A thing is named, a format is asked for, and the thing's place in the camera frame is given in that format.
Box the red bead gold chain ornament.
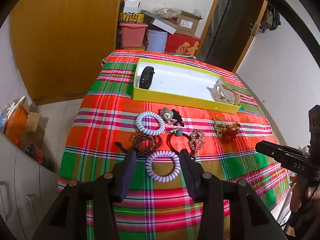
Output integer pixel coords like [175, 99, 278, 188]
[213, 115, 241, 144]

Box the purple spiral hair tie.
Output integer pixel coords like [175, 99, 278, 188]
[145, 150, 181, 183]

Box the large translucent hair claw clip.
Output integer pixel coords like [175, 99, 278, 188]
[207, 83, 240, 105]

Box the dark beaded bracelet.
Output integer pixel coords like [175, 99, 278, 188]
[129, 129, 164, 157]

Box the light blue spiral hair tie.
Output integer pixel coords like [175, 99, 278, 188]
[135, 110, 166, 137]

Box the grey bear black hair tie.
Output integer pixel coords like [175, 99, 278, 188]
[159, 107, 186, 127]

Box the black smart wristband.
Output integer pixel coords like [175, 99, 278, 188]
[139, 66, 155, 90]

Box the person's right hand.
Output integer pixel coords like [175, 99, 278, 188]
[289, 174, 319, 229]

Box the white cabinet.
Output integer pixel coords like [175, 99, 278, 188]
[1, 134, 58, 239]

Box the colourful plaid tablecloth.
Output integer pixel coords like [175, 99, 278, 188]
[57, 49, 291, 240]

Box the orange bag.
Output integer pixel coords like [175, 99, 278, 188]
[3, 96, 44, 150]

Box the yellow shallow cardboard box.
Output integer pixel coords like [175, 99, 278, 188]
[133, 58, 240, 114]

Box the red carton gold character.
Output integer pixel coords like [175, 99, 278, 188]
[164, 33, 201, 56]

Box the dark wooden room door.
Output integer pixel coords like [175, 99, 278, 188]
[196, 0, 267, 72]

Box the brown cardboard box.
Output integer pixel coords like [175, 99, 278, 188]
[176, 10, 202, 37]

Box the light blue plastic bucket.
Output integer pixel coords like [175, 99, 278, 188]
[146, 29, 168, 53]

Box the white striped flat box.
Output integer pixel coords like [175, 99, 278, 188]
[151, 18, 176, 34]

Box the wooden wardrobe door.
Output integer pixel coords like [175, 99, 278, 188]
[10, 0, 120, 105]

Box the clear plastic bag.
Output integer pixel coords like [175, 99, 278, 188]
[152, 7, 182, 19]

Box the pink plastic bin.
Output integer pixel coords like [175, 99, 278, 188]
[120, 23, 148, 48]

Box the yellow black printed box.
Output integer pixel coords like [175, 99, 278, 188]
[119, 12, 144, 23]

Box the white small box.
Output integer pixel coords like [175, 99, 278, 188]
[123, 1, 140, 14]

